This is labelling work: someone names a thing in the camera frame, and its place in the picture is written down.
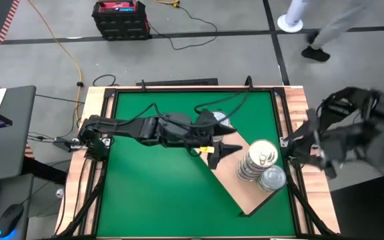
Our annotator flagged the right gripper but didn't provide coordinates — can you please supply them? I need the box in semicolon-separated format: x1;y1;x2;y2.
303;108;379;179

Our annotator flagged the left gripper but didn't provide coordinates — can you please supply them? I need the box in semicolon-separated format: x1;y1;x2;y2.
187;125;243;170

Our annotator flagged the blue albacore tuna can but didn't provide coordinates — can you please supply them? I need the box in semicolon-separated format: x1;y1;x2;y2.
211;111;231;129

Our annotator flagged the silver-lid seafood can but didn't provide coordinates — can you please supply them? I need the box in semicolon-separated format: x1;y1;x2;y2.
255;179;279;193
257;165;287;191
257;176;281;192

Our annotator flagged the black perforated panel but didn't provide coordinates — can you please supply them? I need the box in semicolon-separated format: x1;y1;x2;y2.
135;78;219;87

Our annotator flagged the green table mat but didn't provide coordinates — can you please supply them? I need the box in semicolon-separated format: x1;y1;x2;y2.
97;91;296;237

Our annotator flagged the plain black floor mat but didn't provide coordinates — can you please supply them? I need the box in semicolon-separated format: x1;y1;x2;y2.
330;175;384;240

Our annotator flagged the person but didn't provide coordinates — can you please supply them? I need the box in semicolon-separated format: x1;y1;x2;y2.
300;0;376;63

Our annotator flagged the white round stand base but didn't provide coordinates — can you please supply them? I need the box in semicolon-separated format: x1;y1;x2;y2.
277;0;305;33

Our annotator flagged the black crate with red top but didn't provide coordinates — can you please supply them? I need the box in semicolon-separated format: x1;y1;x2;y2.
91;0;152;41

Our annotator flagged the black desk base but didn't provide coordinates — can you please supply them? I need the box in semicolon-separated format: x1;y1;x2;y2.
21;156;68;186

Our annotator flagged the grey desk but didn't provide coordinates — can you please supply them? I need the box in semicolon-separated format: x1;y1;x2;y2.
0;85;37;183

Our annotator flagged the grey keyboard tray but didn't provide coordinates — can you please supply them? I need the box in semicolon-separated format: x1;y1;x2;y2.
0;173;35;240

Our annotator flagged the black computer mouse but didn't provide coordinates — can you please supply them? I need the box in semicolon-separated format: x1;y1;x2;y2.
0;203;23;239

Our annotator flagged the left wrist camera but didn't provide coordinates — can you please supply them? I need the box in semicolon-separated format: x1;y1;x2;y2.
197;109;221;129

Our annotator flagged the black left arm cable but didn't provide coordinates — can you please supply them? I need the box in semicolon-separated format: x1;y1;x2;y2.
117;92;249;157

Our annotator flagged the black crate power cable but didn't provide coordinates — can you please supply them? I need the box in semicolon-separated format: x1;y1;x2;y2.
147;3;219;51

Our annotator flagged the yellow power cord plug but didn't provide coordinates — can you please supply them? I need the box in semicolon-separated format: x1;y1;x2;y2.
154;0;181;9

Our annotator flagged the black coiled floor cable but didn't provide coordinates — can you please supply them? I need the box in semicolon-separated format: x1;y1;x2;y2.
92;73;118;87

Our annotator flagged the yellow extension cable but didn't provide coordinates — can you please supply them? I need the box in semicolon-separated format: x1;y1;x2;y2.
27;0;85;123

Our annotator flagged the thin black cable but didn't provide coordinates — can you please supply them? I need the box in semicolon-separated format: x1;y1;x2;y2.
34;93;86;104

